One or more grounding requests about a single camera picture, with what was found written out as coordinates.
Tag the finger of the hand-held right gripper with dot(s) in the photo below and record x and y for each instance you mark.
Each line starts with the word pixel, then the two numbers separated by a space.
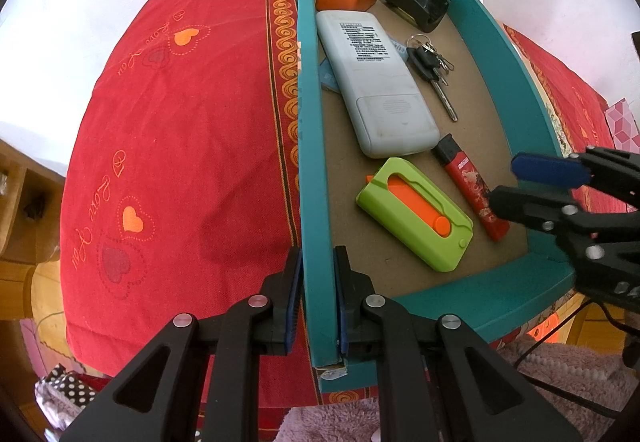
pixel 530 204
pixel 550 170

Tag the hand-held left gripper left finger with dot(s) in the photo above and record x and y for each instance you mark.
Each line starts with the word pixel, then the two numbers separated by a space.
pixel 295 302

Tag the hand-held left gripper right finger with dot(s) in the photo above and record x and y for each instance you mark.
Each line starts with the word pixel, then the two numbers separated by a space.
pixel 341 307

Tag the red lighter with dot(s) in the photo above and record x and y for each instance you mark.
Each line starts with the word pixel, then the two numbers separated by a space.
pixel 470 182

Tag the teal cardboard box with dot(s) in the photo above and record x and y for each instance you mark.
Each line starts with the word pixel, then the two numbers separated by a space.
pixel 450 302

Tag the green orange utility knife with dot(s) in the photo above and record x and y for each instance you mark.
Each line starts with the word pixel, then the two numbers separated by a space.
pixel 380 199

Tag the bunch of keys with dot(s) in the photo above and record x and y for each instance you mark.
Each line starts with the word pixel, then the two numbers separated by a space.
pixel 425 60

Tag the blue ID card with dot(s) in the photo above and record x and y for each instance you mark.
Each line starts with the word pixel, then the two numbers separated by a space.
pixel 327 80

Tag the wooden cabinet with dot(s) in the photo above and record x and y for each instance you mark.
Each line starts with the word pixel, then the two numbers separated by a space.
pixel 595 332

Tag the pink geometric paper bag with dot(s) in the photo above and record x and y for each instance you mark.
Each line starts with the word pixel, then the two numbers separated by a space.
pixel 624 122

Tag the orange plastic item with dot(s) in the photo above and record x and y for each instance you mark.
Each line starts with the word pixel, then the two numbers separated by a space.
pixel 542 327

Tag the pink fluffy blanket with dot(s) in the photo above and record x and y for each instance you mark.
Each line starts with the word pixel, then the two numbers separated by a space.
pixel 550 367

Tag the red embroidered blanket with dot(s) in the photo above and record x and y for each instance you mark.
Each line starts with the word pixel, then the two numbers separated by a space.
pixel 175 147

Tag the polka dot cloth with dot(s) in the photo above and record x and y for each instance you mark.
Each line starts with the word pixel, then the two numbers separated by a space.
pixel 65 387

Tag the yellow pink bed sheet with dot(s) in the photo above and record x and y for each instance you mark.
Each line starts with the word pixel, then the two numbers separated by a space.
pixel 40 337

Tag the small dark item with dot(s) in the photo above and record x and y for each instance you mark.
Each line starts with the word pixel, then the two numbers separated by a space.
pixel 35 207

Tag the wooden shelf unit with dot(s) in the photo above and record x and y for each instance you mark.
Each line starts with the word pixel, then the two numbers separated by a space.
pixel 15 242

